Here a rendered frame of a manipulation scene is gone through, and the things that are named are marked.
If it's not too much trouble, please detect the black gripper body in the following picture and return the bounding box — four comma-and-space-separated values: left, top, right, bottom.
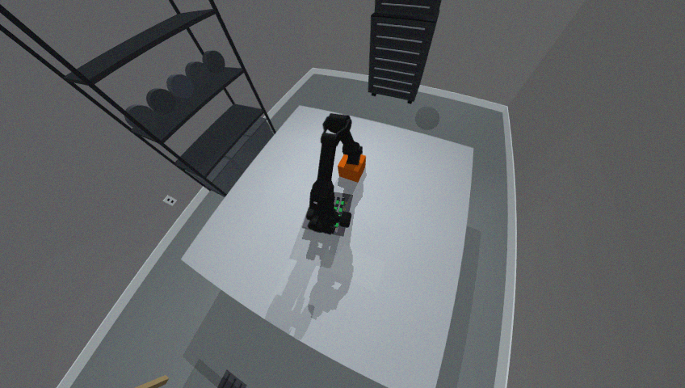
305, 208, 351, 228

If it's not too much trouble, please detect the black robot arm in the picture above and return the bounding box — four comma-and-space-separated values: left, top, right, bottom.
307, 113, 363, 235

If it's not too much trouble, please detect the dark grey switch panel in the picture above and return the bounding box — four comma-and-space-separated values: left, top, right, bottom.
302, 192, 353, 237

